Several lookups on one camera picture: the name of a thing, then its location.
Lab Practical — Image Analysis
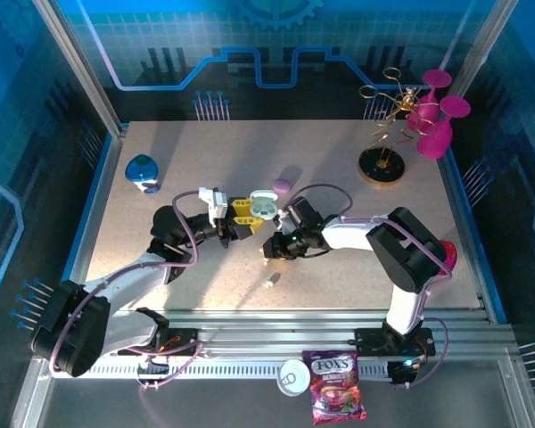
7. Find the blue white figurine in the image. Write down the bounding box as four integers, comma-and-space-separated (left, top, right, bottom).
124, 153, 161, 195

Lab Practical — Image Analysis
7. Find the gold wire glass rack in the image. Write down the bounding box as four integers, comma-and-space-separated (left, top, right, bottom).
356, 66, 433, 185

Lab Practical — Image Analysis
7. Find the aluminium frame rail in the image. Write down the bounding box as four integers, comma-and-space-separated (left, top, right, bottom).
35, 309, 518, 358

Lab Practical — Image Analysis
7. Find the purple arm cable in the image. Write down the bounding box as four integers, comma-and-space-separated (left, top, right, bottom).
48, 189, 206, 392
283, 183, 454, 390

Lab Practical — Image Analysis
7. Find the aluminium frame post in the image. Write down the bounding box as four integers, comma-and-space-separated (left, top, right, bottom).
448, 0, 521, 99
30, 0, 126, 137

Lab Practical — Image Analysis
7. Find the black controller box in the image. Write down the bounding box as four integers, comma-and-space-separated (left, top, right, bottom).
387, 359, 423, 387

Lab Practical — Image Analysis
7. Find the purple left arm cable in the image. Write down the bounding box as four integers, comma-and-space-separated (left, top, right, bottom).
48, 189, 206, 392

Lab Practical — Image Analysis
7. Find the white slotted cable duct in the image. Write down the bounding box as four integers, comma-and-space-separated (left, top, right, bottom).
88, 359, 396, 381

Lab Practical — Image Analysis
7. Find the pink stemmed glass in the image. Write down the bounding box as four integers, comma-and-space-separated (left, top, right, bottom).
416, 95, 473, 161
405, 69, 454, 137

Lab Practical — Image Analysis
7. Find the red plastic object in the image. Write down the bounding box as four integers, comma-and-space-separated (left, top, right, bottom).
436, 239, 459, 271

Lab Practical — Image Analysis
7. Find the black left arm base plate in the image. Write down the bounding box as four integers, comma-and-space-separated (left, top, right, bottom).
117, 327, 202, 358

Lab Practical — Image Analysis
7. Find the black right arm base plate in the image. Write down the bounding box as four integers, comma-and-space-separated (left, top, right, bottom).
354, 327, 437, 358

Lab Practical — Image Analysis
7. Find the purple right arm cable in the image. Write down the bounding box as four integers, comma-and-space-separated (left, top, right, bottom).
283, 183, 454, 390

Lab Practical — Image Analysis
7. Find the green earbud charging case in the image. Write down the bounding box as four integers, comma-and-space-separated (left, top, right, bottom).
248, 189, 280, 222

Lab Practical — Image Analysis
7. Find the purple Fox's candy bag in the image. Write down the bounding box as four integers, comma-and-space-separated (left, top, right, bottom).
301, 350, 368, 425

